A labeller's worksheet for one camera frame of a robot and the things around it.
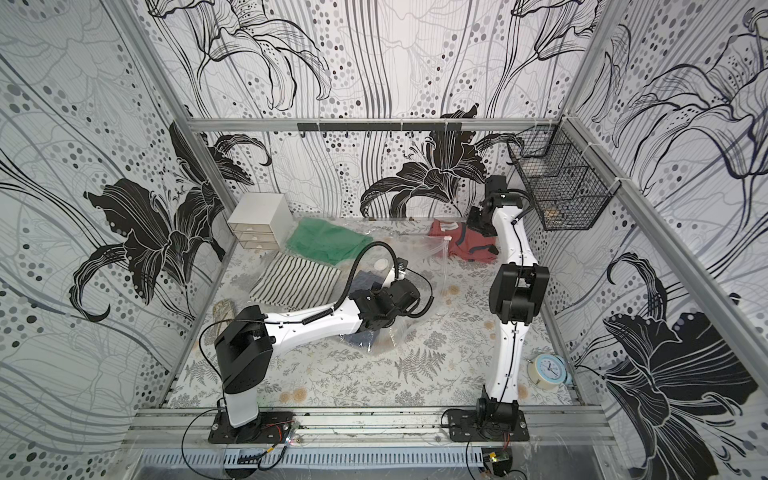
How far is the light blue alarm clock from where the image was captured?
0.78m

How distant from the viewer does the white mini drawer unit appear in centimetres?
104

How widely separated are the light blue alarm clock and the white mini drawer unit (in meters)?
0.91
